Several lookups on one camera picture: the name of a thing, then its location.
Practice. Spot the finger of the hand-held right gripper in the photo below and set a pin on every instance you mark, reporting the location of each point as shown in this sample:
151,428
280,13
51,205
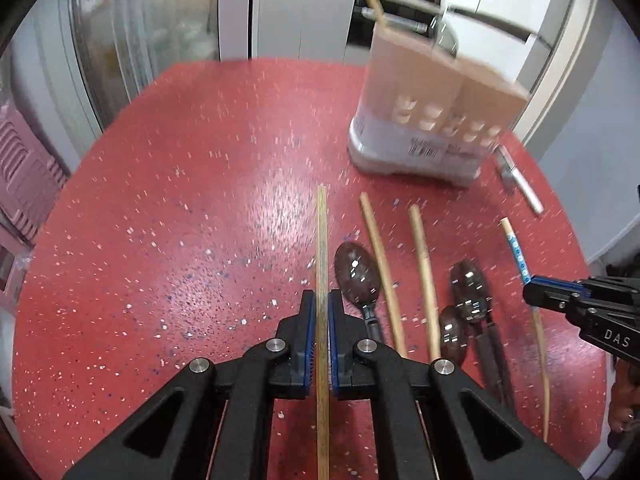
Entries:
550,296

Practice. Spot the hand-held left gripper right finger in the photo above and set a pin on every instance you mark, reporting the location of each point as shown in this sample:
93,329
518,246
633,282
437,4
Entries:
336,340

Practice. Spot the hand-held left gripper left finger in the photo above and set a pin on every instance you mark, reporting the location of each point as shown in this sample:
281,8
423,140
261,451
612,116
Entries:
307,340

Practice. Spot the blue patterned wooden chopstick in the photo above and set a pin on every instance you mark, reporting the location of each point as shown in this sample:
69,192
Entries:
515,250

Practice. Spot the round wooden chopstick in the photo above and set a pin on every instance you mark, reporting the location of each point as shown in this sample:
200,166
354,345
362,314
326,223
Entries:
425,270
380,260

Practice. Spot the square bamboo chopstick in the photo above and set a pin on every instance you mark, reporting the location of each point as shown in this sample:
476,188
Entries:
322,240

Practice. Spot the beige utensil holder grey base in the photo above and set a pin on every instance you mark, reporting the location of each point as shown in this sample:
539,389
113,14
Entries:
425,85

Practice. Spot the person's right hand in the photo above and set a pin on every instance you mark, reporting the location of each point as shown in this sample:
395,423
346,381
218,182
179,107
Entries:
625,395

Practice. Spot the black built-in oven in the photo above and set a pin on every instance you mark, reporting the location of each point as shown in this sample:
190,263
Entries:
360,30

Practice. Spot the white kitchen cabinet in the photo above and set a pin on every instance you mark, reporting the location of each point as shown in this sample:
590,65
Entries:
300,25

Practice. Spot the pink plastic crate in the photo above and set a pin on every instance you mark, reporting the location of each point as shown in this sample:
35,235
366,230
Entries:
25,175

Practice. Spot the glass door refrigerator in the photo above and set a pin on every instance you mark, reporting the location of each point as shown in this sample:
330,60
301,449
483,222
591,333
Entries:
150,35

